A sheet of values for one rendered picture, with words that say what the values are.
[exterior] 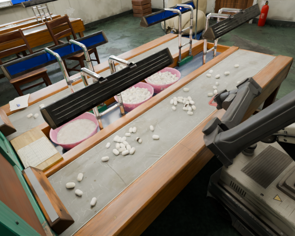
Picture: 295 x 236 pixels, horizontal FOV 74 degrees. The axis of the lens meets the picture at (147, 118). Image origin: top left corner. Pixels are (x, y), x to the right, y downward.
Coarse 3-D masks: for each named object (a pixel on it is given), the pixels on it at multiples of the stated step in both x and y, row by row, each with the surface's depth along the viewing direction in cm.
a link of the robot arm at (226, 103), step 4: (244, 80) 83; (240, 84) 83; (236, 92) 83; (260, 92) 81; (228, 96) 86; (232, 96) 85; (256, 96) 82; (224, 100) 85; (228, 100) 83; (232, 100) 82; (224, 104) 85; (228, 104) 84; (224, 108) 87
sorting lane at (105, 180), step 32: (224, 64) 153; (256, 64) 148; (192, 96) 124; (128, 128) 107; (160, 128) 104; (192, 128) 102; (96, 160) 92; (128, 160) 90; (64, 192) 81; (96, 192) 79
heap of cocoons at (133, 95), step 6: (126, 90) 137; (132, 90) 139; (138, 90) 135; (144, 90) 136; (126, 96) 131; (132, 96) 130; (138, 96) 132; (144, 96) 129; (126, 102) 127; (132, 102) 126; (138, 102) 126
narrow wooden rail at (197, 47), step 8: (200, 40) 190; (192, 48) 178; (200, 48) 187; (176, 56) 167; (184, 56) 175; (176, 64) 172; (144, 80) 152; (40, 128) 110; (48, 128) 112; (48, 136) 114
